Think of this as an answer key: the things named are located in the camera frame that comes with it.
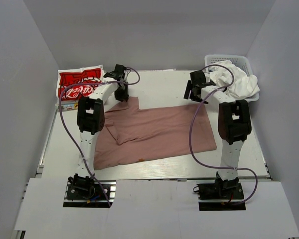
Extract pink t shirt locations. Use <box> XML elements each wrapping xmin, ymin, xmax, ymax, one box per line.
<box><xmin>94</xmin><ymin>97</ymin><xmax>217</xmax><ymax>170</ymax></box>

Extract white t shirt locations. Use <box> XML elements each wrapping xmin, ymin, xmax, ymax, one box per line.
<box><xmin>208</xmin><ymin>60</ymin><xmax>260</xmax><ymax>100</ymax></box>

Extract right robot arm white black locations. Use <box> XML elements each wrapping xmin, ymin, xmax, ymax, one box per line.
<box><xmin>184</xmin><ymin>71</ymin><xmax>252</xmax><ymax>199</ymax></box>

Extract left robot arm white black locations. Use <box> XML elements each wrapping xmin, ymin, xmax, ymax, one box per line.
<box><xmin>76</xmin><ymin>64</ymin><xmax>131</xmax><ymax>177</ymax></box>

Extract red coca cola shirt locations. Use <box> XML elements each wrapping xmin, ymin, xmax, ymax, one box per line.
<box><xmin>56</xmin><ymin>65</ymin><xmax>104</xmax><ymax>102</ymax></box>

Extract folded cartoon print shirt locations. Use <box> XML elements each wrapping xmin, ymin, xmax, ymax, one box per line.
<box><xmin>55</xmin><ymin>65</ymin><xmax>112</xmax><ymax>112</ymax></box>

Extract white plastic basket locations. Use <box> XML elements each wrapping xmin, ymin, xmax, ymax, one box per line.
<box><xmin>204</xmin><ymin>54</ymin><xmax>259</xmax><ymax>102</ymax></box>

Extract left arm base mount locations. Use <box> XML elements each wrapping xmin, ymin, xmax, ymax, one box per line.
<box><xmin>63</xmin><ymin>174</ymin><xmax>116</xmax><ymax>208</ymax></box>

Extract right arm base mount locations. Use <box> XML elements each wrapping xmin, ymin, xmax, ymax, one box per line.
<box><xmin>193</xmin><ymin>178</ymin><xmax>246</xmax><ymax>212</ymax></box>

